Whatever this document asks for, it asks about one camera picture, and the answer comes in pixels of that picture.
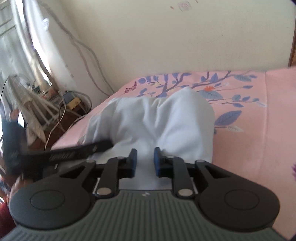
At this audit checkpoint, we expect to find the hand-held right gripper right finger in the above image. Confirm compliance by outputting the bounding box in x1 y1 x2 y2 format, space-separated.
154 147 234 198

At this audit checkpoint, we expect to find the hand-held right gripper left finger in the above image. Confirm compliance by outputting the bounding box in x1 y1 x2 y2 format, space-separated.
59 148 138 198

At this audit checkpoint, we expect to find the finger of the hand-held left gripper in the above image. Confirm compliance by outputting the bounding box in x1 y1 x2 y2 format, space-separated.
45 140 114 164

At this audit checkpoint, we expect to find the white garment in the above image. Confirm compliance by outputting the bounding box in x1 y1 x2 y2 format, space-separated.
80 88 216 189

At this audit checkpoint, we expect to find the person's left hand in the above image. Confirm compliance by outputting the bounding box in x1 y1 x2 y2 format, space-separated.
9 174 33 197

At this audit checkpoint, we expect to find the wooden bedside table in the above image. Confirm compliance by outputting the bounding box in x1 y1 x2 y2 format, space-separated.
28 90 93 149

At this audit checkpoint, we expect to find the white standing fan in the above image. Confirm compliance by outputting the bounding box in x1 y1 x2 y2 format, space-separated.
3 74 61 142

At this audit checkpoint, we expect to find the person's red clothing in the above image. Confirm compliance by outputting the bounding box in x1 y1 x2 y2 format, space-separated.
0 190 15 234

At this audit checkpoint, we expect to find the pink floral bed sheet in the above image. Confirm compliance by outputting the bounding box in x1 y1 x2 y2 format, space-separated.
51 67 296 241

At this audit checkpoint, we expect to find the white curtain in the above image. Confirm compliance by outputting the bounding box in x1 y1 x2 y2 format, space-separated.
0 0 55 87

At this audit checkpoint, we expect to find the grey wall cable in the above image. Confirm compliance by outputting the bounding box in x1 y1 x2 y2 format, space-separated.
69 37 110 96
38 0 114 96

